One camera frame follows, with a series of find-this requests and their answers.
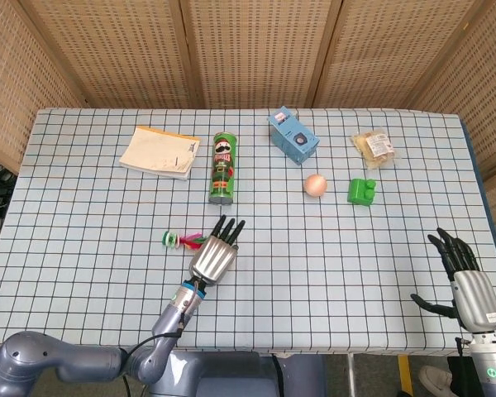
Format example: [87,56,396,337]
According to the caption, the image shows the green Pringles can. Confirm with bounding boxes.
[208,131,237,207]

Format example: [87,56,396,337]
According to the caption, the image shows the white shoe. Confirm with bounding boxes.
[418,365,455,397]

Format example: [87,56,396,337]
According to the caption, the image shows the blue checked tablecloth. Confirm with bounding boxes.
[0,108,496,356]

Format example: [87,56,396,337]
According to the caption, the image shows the peach coloured ball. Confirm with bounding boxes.
[303,173,328,198]

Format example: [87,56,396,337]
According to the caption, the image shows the woven folding screen panel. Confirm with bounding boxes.
[312,0,487,111]
[0,0,86,175]
[18,0,206,109]
[177,0,342,109]
[411,0,496,232]

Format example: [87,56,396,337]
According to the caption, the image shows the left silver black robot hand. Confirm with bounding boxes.
[188,214,247,288]

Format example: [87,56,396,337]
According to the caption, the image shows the colourful feather shuttlecock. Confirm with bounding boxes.
[161,231,210,251]

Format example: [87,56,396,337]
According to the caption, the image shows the white table leg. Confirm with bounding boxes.
[346,353,355,397]

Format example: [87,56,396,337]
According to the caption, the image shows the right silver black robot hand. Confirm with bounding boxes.
[410,227,496,333]

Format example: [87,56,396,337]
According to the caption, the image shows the clear snack packet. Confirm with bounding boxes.
[351,130,399,170]

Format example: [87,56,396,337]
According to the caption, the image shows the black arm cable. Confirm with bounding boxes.
[122,285,202,397]

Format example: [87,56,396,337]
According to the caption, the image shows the black floor cable bundle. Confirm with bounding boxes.
[0,155,18,220]

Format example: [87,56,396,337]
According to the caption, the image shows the grey robot torso base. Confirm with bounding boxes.
[146,351,327,397]

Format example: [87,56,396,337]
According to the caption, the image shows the cream paper notebook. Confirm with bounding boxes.
[118,125,202,182]

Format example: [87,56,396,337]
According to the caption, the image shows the green plastic building block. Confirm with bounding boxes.
[346,178,378,206]

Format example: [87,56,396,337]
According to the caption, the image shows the blue cardboard box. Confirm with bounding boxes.
[266,106,320,165]

